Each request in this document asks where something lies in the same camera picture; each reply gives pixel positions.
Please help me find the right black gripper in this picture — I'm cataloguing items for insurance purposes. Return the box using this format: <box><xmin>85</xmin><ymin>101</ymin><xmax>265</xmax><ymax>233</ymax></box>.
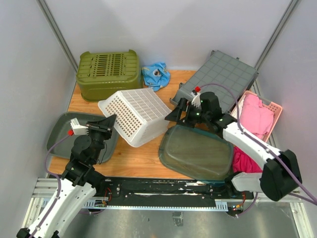
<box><xmin>165</xmin><ymin>98</ymin><xmax>210</xmax><ymax>128</ymax></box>

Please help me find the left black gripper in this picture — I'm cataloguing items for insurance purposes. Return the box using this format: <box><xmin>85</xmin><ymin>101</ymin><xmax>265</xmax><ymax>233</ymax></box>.
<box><xmin>86</xmin><ymin>115</ymin><xmax>118</xmax><ymax>163</ymax></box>

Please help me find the white perforated plastic basket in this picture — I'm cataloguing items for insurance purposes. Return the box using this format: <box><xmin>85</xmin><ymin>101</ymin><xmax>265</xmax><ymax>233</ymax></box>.
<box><xmin>98</xmin><ymin>88</ymin><xmax>171</xmax><ymax>148</ymax></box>

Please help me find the olive green plastic basin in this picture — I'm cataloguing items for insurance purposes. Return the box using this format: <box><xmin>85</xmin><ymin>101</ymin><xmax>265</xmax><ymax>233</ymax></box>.
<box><xmin>76</xmin><ymin>50</ymin><xmax>144</xmax><ymax>102</ymax></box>

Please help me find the clear blue plastic tub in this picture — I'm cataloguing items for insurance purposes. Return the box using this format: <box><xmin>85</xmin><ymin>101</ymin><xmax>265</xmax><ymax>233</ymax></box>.
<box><xmin>158</xmin><ymin>125</ymin><xmax>233</xmax><ymax>183</ymax></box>

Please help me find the large grey plastic bin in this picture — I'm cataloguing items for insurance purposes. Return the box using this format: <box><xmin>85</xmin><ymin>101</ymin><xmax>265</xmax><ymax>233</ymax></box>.
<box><xmin>169</xmin><ymin>51</ymin><xmax>259</xmax><ymax>113</ymax></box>

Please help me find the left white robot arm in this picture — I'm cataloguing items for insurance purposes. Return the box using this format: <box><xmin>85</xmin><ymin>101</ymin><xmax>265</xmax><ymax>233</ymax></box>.
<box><xmin>16</xmin><ymin>115</ymin><xmax>116</xmax><ymax>238</ymax></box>

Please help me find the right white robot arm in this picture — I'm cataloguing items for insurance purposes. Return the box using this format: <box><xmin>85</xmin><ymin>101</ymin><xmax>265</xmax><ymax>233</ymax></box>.
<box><xmin>165</xmin><ymin>91</ymin><xmax>302</xmax><ymax>201</ymax></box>

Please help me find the blue patterned cloth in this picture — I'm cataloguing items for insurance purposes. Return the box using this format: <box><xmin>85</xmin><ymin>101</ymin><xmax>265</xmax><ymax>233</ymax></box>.
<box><xmin>141</xmin><ymin>62</ymin><xmax>171</xmax><ymax>92</ymax></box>

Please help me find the grey plastic tray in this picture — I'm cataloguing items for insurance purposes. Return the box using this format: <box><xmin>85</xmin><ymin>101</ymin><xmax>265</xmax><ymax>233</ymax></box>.
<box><xmin>47</xmin><ymin>112</ymin><xmax>119</xmax><ymax>164</ymax></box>

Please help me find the magenta cloth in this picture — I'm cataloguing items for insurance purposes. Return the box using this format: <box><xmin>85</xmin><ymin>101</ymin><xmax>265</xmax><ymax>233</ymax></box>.
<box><xmin>232</xmin><ymin>146</ymin><xmax>262</xmax><ymax>173</ymax></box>

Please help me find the light pink cloth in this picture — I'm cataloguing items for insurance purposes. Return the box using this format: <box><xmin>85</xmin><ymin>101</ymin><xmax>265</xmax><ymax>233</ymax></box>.
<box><xmin>240</xmin><ymin>94</ymin><xmax>274</xmax><ymax>139</ymax></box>

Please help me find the pink plastic basket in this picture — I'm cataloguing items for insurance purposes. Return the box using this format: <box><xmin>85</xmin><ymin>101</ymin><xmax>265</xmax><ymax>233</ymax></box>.
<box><xmin>230</xmin><ymin>90</ymin><xmax>282</xmax><ymax>142</ymax></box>

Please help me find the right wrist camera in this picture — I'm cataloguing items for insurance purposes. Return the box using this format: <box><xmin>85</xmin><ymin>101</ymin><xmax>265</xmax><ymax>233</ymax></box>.
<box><xmin>191</xmin><ymin>86</ymin><xmax>201</xmax><ymax>108</ymax></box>

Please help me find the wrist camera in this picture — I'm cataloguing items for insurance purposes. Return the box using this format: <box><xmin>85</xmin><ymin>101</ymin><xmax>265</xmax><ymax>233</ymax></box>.
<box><xmin>191</xmin><ymin>86</ymin><xmax>201</xmax><ymax>108</ymax></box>
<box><xmin>68</xmin><ymin>118</ymin><xmax>88</xmax><ymax>136</ymax></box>

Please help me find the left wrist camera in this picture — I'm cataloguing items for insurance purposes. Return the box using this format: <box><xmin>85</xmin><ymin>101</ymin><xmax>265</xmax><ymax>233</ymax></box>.
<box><xmin>68</xmin><ymin>118</ymin><xmax>88</xmax><ymax>136</ymax></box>

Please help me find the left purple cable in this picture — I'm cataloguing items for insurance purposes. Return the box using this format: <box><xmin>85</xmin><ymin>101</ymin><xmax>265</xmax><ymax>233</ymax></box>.
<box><xmin>27</xmin><ymin>132</ymin><xmax>109</xmax><ymax>238</ymax></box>

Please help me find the purple cable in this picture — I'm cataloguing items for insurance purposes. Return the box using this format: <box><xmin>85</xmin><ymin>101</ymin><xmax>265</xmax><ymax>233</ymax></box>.
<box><xmin>195</xmin><ymin>83</ymin><xmax>317</xmax><ymax>215</ymax></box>
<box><xmin>27</xmin><ymin>132</ymin><xmax>109</xmax><ymax>238</ymax></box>

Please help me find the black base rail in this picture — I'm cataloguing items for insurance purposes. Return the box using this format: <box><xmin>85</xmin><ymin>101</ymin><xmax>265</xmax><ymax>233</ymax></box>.
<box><xmin>94</xmin><ymin>177</ymin><xmax>254</xmax><ymax>205</ymax></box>

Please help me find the aluminium cable duct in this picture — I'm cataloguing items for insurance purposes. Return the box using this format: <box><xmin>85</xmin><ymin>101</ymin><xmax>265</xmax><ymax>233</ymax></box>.
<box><xmin>82</xmin><ymin>199</ymin><xmax>229</xmax><ymax>212</ymax></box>

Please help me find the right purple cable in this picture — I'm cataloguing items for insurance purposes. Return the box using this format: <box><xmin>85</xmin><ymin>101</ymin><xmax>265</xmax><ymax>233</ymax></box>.
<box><xmin>195</xmin><ymin>83</ymin><xmax>317</xmax><ymax>215</ymax></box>

